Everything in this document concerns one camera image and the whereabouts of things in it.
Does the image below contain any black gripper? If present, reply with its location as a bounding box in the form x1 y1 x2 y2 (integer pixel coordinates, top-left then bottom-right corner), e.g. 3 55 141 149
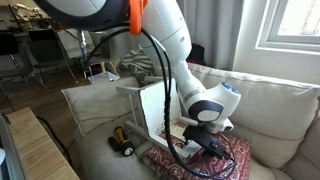
198 146 216 162

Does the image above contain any beige sofa back cushion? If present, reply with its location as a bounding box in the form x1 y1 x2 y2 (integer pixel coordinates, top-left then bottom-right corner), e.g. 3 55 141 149
186 62 320 169
284 111 320 180

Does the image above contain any beige fabric sofa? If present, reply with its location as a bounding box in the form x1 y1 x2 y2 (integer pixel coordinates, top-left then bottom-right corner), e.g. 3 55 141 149
61 62 320 180

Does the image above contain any grey office chair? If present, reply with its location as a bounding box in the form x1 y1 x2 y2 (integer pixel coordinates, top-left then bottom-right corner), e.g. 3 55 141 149
79 34 119 79

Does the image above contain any black folding chair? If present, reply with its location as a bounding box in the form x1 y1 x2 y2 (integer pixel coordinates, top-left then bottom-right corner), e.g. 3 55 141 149
0 31 51 111
28 29 79 84

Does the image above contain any red patterned cushion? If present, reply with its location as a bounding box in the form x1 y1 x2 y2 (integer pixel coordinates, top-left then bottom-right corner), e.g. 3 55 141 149
146 122 253 180

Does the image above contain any yellow black flashlight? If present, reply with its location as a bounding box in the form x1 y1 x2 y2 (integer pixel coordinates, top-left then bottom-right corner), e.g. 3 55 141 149
107 125 136 158

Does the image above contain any black hat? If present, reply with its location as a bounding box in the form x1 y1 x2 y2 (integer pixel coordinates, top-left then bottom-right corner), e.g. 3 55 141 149
191 43 208 67

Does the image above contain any grey white striped blanket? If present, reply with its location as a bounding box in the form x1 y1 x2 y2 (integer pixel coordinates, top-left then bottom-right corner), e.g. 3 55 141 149
118 49 156 83

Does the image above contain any beige throw pillow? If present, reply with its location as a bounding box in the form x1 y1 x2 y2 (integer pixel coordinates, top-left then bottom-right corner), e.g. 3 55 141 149
60 76 143 137

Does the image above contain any clear plastic storage box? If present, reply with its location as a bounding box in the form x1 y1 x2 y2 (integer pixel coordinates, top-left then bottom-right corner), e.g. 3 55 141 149
87 70 120 85

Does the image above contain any grey curtain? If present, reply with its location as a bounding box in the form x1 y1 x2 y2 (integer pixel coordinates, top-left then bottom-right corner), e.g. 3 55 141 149
99 31 144 68
176 0 246 71

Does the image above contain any white framed window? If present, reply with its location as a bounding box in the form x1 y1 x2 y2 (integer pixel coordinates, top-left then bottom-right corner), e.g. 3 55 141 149
254 0 320 54

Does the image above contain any light wooden table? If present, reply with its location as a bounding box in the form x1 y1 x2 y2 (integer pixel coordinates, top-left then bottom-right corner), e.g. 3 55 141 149
0 107 81 180

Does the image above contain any thin black floor cable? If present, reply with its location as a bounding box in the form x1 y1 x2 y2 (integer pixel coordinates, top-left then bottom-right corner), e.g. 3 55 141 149
35 115 73 166

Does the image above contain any silver cable connector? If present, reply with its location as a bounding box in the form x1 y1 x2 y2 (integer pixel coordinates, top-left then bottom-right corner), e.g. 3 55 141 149
77 29 88 64

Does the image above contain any grey metal rail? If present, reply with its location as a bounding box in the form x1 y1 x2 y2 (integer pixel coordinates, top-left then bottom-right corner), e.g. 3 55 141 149
0 113 26 180

